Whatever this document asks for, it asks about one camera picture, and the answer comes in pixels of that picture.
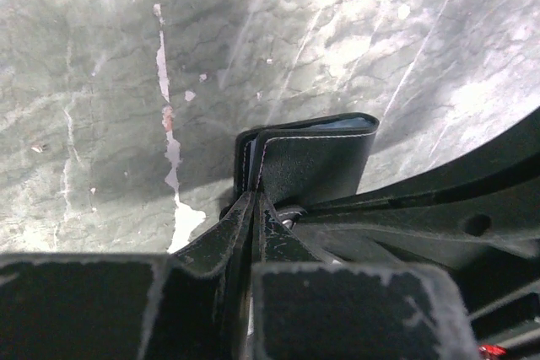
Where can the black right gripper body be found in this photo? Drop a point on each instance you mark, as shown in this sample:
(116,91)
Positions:
(501,295)

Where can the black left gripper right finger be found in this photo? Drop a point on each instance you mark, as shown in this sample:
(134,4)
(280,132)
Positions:
(304,308)

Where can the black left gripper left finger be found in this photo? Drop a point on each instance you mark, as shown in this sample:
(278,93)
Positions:
(192,304)

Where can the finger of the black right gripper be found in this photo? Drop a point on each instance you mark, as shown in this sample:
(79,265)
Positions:
(506,166)
(490,239)

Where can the black card holder wallet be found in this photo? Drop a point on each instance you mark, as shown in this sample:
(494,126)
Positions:
(299,164)

